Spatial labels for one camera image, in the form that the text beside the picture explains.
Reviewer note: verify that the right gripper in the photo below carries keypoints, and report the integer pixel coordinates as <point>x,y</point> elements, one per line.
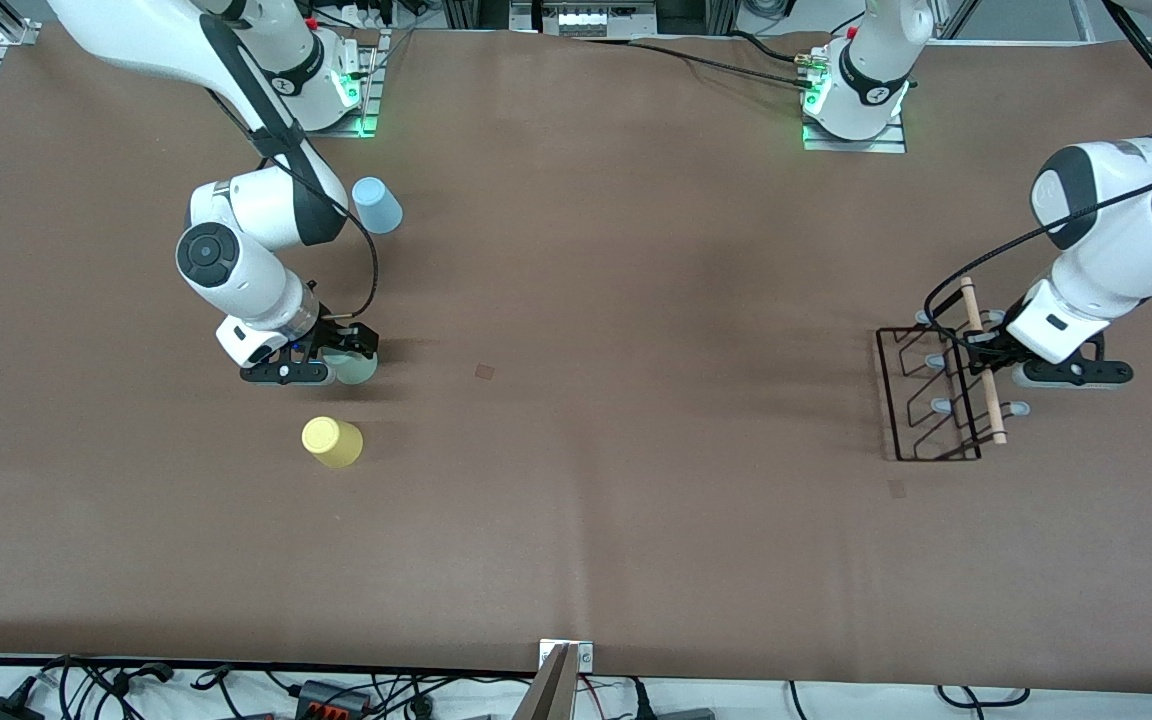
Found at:
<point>340,336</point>

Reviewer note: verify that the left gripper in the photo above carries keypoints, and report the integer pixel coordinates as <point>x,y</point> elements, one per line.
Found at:
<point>989,350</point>

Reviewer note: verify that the green plastic cup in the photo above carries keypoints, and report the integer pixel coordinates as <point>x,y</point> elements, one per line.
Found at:
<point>351,372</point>

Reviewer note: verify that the yellow plastic cup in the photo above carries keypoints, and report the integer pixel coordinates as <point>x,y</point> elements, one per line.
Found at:
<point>332,442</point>

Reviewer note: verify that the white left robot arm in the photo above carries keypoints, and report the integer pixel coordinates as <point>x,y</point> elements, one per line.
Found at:
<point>1116,230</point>

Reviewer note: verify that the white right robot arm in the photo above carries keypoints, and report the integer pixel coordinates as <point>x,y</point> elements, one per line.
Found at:
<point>266,215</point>

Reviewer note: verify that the light blue plastic cup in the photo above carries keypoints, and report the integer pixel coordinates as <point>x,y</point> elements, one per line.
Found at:
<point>376,205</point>

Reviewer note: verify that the white power strip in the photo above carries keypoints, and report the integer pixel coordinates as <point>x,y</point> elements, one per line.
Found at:
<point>366,14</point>

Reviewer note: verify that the black orange connector block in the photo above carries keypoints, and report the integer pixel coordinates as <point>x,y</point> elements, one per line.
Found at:
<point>331,697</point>

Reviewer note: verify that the aluminium profile beam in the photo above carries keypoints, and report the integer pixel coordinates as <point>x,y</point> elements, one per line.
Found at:
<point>551,695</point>

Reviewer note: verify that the grey connector box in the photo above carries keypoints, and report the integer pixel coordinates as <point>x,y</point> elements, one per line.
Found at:
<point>596,20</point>

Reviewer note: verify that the grey flat box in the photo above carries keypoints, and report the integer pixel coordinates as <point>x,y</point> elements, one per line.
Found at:
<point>684,714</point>

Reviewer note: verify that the black power adapter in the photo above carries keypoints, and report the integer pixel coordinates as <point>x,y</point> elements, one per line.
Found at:
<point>1,710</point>

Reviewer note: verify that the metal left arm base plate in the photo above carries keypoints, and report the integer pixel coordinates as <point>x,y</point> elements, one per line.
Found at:
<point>886,145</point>

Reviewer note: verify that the metal corner bracket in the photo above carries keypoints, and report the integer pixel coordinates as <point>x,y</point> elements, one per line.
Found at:
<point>586,658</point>

